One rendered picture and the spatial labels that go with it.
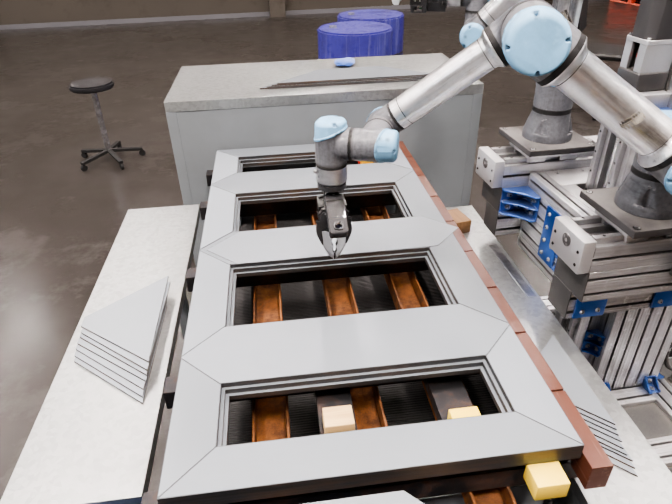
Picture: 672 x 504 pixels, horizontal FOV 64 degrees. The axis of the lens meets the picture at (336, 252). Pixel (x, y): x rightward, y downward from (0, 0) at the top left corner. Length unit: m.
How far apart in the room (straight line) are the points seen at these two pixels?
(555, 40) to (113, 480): 1.17
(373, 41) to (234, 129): 2.25
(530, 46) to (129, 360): 1.09
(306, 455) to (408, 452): 0.18
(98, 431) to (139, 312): 0.35
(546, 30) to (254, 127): 1.42
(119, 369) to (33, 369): 1.39
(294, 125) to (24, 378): 1.59
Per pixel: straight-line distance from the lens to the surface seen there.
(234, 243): 1.58
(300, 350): 1.19
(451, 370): 1.19
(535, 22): 1.11
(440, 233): 1.61
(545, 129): 1.81
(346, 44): 4.31
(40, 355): 2.80
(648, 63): 1.61
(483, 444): 1.04
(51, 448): 1.29
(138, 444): 1.22
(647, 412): 2.16
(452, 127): 2.41
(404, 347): 1.19
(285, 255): 1.50
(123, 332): 1.44
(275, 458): 1.01
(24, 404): 2.59
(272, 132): 2.28
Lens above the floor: 1.65
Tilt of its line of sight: 32 degrees down
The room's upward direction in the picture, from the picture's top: 2 degrees counter-clockwise
